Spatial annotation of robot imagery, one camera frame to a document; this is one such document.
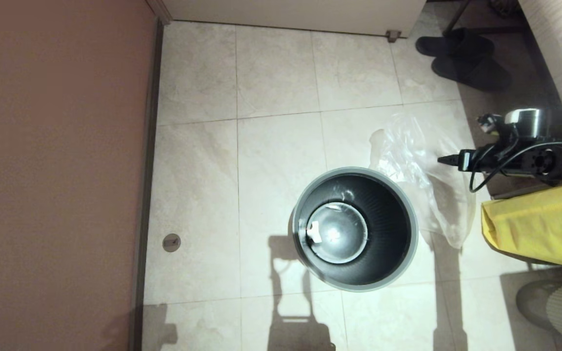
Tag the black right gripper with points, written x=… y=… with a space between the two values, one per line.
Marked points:
x=465 y=160

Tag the clear plastic trash bag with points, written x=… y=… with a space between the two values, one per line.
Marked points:
x=408 y=151

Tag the yellow cloth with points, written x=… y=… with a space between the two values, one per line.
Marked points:
x=539 y=229

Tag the brown wooden furniture base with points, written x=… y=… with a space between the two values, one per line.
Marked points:
x=520 y=193

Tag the black slipper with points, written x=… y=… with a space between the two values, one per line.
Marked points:
x=451 y=46
x=476 y=75

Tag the small metal door stopper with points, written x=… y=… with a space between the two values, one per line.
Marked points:
x=392 y=36

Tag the white door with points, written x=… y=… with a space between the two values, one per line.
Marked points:
x=286 y=14

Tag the round metal floor cap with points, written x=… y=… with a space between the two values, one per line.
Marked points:
x=171 y=243

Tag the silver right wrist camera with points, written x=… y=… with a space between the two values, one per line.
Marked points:
x=489 y=123

